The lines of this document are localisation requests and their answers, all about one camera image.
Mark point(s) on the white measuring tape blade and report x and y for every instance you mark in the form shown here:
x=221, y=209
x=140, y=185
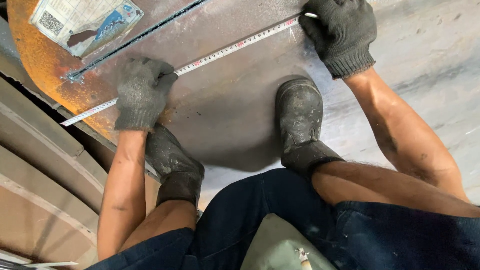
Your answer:
x=232, y=45

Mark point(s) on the pale green shirt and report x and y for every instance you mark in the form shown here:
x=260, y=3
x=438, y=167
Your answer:
x=273, y=243

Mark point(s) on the navy blue shorts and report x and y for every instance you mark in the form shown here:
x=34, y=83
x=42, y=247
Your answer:
x=232, y=217

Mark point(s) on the person's black boot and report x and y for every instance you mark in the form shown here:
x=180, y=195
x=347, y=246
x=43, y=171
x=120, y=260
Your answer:
x=170, y=165
x=300, y=120

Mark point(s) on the white flat strip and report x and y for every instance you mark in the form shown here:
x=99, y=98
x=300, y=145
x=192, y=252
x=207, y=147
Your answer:
x=50, y=264

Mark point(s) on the stack of grey steel plates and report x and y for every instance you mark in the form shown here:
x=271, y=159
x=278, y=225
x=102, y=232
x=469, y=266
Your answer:
x=41, y=180

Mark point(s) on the person's black left boot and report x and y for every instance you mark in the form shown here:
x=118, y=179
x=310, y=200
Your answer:
x=170, y=165

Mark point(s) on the person's right fingers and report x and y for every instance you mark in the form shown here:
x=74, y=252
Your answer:
x=315, y=28

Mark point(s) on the person's black right boot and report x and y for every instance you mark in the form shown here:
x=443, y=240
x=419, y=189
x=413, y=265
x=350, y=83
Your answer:
x=300, y=120

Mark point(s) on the person's right leg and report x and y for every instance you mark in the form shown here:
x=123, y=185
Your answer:
x=378, y=187

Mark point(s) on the white marking stick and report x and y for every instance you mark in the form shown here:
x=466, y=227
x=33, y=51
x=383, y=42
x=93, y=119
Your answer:
x=311, y=15

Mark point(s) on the person's leg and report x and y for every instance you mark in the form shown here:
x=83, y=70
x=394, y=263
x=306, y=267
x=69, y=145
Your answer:
x=165, y=221
x=378, y=187

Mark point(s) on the torn paper label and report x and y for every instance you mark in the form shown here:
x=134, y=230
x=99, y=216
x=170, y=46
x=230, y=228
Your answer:
x=82, y=20

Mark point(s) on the person's right hand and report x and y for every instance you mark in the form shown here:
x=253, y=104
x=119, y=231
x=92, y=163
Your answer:
x=343, y=33

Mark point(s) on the rusty round steel plate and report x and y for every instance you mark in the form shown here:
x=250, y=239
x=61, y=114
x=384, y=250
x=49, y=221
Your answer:
x=225, y=101

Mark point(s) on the cigarette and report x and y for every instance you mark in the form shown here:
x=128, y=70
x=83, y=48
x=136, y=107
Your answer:
x=303, y=259

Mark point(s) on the person's left leg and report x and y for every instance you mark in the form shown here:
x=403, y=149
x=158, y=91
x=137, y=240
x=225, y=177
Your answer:
x=165, y=221

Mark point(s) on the person's left hand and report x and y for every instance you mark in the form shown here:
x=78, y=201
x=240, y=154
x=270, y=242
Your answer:
x=138, y=97

